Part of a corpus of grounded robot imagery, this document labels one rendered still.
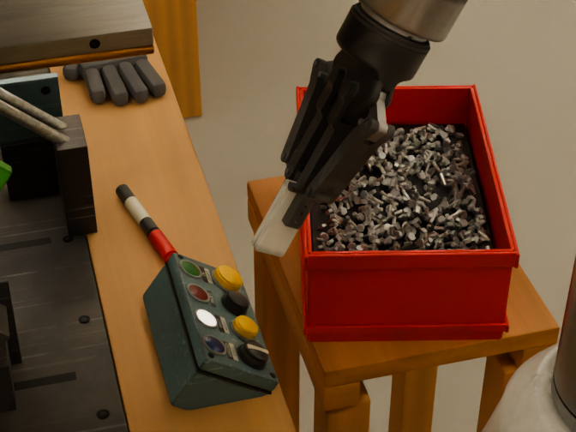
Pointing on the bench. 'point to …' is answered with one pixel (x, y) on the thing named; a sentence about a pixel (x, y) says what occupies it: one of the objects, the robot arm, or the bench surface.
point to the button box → (189, 351)
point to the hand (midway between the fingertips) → (284, 219)
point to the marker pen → (146, 222)
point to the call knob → (255, 353)
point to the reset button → (245, 327)
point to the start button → (228, 278)
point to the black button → (237, 302)
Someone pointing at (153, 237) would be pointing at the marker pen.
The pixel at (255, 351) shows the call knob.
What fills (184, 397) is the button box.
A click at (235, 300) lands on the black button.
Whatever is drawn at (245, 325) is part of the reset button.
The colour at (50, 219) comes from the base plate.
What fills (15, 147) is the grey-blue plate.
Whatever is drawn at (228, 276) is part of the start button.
